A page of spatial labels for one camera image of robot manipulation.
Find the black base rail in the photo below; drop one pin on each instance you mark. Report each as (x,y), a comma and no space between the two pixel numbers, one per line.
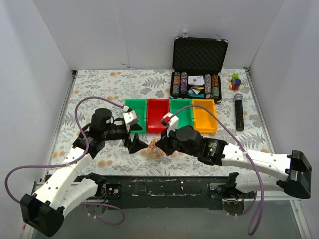
(157,192)

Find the black microphone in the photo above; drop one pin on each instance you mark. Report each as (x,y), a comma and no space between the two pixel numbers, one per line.
(239,117)

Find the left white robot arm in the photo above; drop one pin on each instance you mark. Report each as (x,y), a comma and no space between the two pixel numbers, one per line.
(47,207)

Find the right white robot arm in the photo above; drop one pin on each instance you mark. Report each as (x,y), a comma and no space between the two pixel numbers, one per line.
(289,173)

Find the red plastic bin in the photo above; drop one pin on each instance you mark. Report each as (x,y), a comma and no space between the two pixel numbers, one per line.
(156,109)

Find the yellow plastic bin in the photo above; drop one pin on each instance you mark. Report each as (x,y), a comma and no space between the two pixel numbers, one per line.
(203,121)

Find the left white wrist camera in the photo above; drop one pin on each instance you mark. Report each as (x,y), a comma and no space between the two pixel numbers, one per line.
(130,116)

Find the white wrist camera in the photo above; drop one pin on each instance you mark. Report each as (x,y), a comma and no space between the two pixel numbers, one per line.
(170,122)
(130,116)

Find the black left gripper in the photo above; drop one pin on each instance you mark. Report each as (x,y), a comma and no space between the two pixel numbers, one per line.
(128,134)

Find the colourful toy block car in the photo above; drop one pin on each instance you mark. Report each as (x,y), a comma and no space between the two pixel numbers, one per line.
(235,82)

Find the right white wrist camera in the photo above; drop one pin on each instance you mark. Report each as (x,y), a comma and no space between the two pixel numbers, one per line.
(170,122)

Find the black poker chip case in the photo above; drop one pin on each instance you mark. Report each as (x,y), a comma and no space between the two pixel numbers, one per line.
(197,64)

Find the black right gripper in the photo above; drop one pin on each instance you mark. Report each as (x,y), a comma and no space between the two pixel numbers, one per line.
(169,142)

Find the right green plastic bin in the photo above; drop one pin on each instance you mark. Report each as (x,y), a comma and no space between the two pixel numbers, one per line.
(186,116)

